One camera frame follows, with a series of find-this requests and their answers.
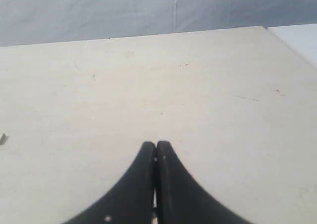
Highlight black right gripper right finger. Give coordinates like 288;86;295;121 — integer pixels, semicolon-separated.
157;141;249;224

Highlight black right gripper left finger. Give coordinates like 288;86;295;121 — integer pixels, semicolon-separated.
67;142;156;224

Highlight wooden stick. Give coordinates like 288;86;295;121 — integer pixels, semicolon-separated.
0;133;6;145

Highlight white adjacent table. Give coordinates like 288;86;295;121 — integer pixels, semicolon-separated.
268;24;317;69

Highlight grey fabric backdrop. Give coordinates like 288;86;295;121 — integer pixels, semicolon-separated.
0;0;317;46

